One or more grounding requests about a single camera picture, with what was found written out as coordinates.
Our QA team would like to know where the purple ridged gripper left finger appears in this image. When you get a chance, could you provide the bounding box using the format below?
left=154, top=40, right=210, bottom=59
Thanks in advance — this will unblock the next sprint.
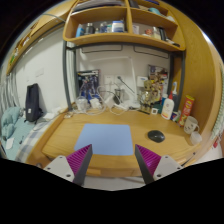
left=43, top=143, right=94, bottom=187

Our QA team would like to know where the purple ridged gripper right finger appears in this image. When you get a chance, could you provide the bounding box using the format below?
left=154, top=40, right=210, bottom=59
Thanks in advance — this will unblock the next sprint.
left=134, top=143, right=183, bottom=185

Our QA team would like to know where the black computer mouse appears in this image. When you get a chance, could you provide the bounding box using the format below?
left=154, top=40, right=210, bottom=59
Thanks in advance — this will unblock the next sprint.
left=148, top=130, right=165, bottom=143

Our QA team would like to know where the light blue mouse pad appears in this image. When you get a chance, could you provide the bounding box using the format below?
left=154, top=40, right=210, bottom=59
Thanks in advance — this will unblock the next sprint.
left=74, top=124, right=133, bottom=156

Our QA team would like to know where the wooden desk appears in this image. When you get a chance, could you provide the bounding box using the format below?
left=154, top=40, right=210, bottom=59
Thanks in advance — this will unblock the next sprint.
left=26, top=111, right=200, bottom=177

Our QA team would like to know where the small clear plastic cup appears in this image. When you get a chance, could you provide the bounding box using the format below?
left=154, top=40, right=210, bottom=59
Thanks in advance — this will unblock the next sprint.
left=190, top=131, right=202, bottom=145

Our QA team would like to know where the white mug with print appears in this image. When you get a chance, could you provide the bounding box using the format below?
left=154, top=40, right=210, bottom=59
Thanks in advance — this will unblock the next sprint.
left=184, top=116, right=200, bottom=134

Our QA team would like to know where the white lotion bottle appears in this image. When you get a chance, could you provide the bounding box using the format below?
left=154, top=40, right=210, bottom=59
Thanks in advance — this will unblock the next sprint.
left=161, top=94, right=174, bottom=120

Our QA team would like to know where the bed with checkered sheet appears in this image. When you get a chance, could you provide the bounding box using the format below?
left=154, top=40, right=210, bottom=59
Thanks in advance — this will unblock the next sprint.
left=2, top=113, right=57, bottom=163

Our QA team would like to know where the groot figurine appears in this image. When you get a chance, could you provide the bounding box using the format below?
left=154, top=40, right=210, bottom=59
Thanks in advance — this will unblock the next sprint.
left=140, top=79, right=160, bottom=114

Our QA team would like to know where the black backpack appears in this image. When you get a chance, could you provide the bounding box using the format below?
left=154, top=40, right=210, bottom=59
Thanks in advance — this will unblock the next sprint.
left=25, top=83, right=43, bottom=122

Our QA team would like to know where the red yellow snack can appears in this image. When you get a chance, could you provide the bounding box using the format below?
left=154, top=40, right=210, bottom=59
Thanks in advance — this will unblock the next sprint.
left=178, top=95, right=195, bottom=127

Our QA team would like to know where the blue robot poster box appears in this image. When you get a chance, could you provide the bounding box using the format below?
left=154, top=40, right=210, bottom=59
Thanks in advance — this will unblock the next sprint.
left=77, top=69, right=100, bottom=101

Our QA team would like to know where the teal plush toy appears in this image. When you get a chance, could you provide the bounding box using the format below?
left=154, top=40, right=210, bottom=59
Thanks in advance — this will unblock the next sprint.
left=1, top=107, right=21, bottom=139

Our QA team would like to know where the white cable bundle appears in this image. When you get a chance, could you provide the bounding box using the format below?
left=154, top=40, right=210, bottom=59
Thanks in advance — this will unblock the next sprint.
left=73, top=84, right=141, bottom=116

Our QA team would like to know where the wooden wall shelf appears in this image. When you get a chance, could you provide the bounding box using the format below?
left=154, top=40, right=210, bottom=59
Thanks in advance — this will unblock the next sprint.
left=63, top=0, right=186, bottom=52

